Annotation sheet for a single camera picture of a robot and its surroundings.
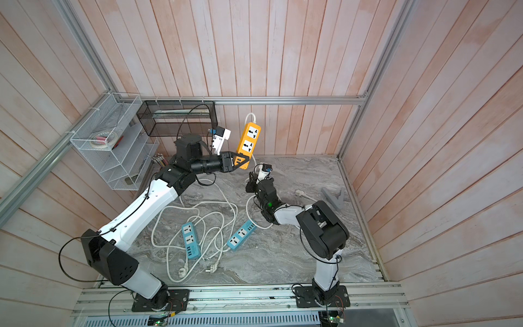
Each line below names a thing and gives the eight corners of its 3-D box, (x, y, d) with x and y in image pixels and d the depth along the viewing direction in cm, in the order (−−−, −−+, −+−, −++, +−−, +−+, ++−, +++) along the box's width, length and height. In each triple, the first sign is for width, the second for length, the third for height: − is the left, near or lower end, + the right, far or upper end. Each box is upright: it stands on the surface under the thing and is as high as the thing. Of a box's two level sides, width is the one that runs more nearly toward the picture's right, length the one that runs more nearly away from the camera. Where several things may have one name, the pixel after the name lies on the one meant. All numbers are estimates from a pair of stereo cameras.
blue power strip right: (225, 244, 88) (225, 243, 86) (249, 221, 95) (249, 219, 93) (234, 253, 86) (233, 251, 84) (257, 228, 93) (257, 226, 91)
